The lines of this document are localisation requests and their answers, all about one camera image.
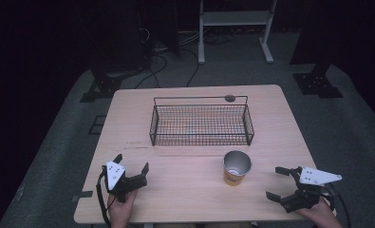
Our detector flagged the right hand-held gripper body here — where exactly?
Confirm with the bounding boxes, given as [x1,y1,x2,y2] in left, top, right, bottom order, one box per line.
[281,165,343,214]

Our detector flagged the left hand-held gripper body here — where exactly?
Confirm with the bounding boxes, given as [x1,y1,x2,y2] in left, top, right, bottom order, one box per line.
[105,160,148,204]

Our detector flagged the person's left hand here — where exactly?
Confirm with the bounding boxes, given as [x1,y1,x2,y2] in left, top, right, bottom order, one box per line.
[106,190,139,228]

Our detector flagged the person's right hand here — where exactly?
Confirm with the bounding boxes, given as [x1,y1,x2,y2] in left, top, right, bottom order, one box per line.
[296,197,343,228]

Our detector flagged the orange paper cup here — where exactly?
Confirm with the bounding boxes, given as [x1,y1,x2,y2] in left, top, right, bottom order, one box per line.
[222,149,253,187]

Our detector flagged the black stand with forked base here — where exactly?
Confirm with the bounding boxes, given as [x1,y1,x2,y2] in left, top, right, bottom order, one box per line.
[79,61,146,104]

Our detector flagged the black stand with square base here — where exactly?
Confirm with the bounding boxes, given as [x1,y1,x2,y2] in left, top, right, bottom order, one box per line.
[291,61,345,100]

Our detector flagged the dark equipment tower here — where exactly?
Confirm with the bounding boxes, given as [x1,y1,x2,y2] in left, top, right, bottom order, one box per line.
[93,0,150,71]

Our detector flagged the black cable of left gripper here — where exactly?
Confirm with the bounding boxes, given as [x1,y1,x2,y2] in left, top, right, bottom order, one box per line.
[95,166,113,228]

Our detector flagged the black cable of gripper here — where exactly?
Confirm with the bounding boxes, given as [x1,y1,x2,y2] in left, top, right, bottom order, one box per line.
[323,182,352,228]
[95,166,113,228]

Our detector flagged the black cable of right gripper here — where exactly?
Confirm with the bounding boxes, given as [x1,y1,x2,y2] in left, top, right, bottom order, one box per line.
[323,182,352,228]

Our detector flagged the black wire basket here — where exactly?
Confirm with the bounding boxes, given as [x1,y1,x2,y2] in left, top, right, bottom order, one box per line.
[148,95,255,147]

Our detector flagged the black floor cables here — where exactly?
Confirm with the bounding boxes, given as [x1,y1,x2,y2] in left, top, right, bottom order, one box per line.
[134,29,236,90]

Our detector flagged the white metal stand frame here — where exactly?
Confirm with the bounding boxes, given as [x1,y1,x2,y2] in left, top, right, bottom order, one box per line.
[197,0,278,66]

